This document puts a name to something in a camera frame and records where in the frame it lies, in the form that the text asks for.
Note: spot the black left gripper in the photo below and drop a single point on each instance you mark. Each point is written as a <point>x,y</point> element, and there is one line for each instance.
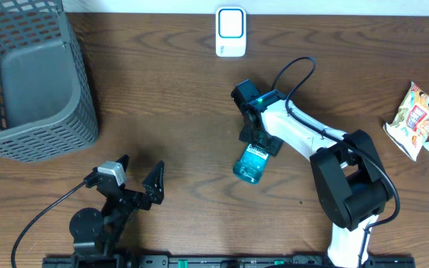
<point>144,203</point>

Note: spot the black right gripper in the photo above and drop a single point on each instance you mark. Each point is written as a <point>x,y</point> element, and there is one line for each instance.
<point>272,146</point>

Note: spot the blue Listerine mouthwash bottle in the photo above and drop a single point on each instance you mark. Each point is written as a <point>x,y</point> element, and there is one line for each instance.
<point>250,167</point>

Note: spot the orange white snack bag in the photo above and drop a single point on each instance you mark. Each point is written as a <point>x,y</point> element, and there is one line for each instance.
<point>409,129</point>

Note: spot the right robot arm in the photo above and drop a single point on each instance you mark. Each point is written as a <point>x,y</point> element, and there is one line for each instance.
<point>351,183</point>

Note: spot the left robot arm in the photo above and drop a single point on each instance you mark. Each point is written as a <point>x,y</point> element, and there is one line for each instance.
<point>96,232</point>

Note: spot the white barcode scanner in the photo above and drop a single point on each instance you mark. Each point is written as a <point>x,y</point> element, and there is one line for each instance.
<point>230,32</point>

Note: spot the grey plastic mesh basket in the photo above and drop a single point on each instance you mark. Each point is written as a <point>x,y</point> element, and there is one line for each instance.
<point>46,106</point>

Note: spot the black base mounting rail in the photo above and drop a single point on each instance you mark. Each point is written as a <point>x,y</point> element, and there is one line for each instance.
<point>163,261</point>

